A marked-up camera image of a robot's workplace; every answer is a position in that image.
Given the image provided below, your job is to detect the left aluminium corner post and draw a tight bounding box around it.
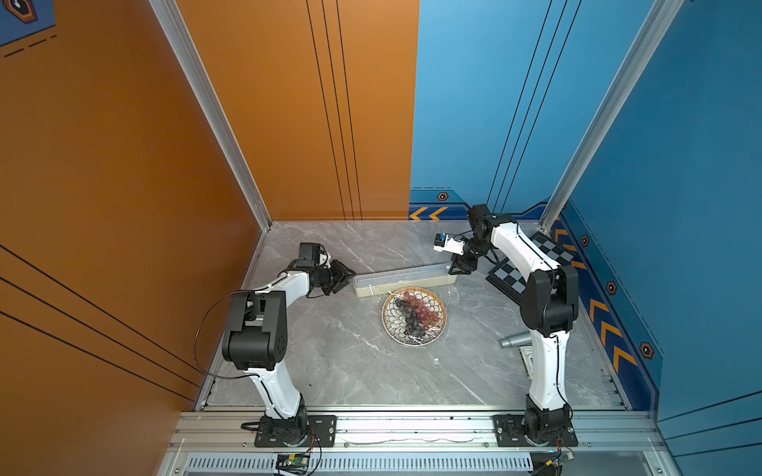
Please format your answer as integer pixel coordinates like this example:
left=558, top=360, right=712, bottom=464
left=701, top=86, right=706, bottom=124
left=149, top=0, right=272, bottom=232

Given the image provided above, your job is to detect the circuit board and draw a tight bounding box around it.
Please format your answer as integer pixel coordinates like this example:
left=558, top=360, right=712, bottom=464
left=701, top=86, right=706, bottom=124
left=274, top=453, right=312, bottom=476
left=530, top=451, right=575, bottom=476

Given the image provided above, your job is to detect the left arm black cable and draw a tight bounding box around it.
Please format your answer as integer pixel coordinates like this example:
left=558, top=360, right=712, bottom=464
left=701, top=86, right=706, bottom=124
left=191, top=290, right=263, bottom=382

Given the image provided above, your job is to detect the silver flashlight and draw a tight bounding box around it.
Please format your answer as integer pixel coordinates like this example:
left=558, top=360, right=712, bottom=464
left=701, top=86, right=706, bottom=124
left=499, top=331, right=532, bottom=349

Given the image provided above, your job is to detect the aluminium front rail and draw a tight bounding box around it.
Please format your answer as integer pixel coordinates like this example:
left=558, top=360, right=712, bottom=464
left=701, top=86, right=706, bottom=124
left=168, top=407, right=667, bottom=452

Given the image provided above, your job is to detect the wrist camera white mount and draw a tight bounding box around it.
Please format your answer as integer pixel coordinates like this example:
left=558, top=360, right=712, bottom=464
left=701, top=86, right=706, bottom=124
left=317, top=244, right=331, bottom=268
left=434, top=233, right=468, bottom=256

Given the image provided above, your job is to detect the black grape bunch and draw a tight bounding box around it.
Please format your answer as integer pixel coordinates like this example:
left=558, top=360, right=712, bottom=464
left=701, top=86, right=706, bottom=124
left=394, top=297, right=426, bottom=341

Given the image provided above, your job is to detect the left circuit board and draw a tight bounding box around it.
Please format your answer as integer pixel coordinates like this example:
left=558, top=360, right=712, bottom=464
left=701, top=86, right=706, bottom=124
left=274, top=453, right=312, bottom=476

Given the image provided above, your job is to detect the right aluminium corner post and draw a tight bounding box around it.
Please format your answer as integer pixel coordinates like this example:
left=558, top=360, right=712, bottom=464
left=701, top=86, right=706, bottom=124
left=538, top=0, right=684, bottom=234

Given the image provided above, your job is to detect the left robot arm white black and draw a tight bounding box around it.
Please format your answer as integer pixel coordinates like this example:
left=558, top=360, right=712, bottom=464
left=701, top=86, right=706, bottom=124
left=221, top=242, right=356, bottom=446

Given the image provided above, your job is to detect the clear plastic wrap sheet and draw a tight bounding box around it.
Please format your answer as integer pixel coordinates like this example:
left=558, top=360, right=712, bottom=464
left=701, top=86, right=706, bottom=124
left=356, top=278, right=454, bottom=349

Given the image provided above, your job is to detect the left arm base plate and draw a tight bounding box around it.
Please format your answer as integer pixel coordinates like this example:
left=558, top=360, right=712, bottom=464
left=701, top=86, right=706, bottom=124
left=254, top=415, right=337, bottom=448

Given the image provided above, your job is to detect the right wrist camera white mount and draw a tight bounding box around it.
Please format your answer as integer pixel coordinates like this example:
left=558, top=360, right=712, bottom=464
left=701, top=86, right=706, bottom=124
left=434, top=233, right=468, bottom=256

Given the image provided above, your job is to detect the patterned plate orange rim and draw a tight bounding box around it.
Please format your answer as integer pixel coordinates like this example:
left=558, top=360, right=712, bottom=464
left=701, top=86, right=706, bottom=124
left=381, top=286, right=448, bottom=348

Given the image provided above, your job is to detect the right circuit board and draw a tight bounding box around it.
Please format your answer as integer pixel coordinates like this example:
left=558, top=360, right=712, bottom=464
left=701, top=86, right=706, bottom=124
left=530, top=451, right=575, bottom=476

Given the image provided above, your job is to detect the red grape bunch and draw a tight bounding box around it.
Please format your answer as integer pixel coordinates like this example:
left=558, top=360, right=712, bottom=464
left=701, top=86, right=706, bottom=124
left=401, top=293, right=439, bottom=323

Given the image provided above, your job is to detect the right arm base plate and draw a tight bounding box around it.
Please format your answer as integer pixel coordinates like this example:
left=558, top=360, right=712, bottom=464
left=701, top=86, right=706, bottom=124
left=492, top=414, right=579, bottom=448

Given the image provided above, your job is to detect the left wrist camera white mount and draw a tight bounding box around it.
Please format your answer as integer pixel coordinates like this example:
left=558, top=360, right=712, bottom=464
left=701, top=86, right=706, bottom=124
left=317, top=244, right=331, bottom=268

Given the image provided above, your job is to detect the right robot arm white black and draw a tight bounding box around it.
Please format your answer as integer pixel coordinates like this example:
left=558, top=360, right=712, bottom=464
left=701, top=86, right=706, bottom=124
left=434, top=204, right=579, bottom=445

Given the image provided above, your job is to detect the aluminium corner post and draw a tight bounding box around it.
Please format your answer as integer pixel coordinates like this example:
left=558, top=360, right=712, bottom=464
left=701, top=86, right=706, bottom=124
left=149, top=0, right=272, bottom=232
left=538, top=0, right=684, bottom=234

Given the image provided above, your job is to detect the white plastic wrap dispenser box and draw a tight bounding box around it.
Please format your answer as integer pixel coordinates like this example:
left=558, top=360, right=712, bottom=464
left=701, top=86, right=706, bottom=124
left=352, top=263, right=456, bottom=298

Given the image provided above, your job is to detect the black white chessboard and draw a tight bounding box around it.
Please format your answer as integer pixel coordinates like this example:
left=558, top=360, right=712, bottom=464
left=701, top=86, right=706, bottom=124
left=486, top=231, right=575, bottom=303

